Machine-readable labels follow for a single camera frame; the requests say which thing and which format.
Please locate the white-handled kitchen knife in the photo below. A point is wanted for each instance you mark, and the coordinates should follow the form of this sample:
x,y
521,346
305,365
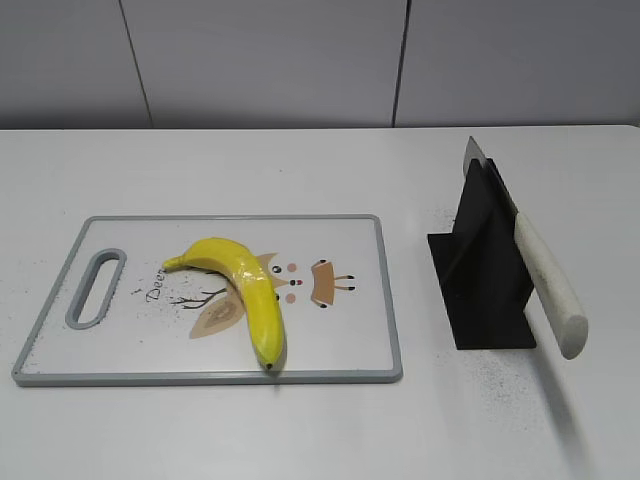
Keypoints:
x,y
560,303

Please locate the black knife stand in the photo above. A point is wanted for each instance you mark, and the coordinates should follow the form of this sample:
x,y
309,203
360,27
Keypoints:
x,y
484,282

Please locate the yellow plastic banana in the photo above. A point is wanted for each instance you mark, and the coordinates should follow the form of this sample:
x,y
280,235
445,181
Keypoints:
x,y
244,271

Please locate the white grey-rimmed cutting board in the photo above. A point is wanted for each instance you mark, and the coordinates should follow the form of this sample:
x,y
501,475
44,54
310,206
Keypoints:
x,y
113,317

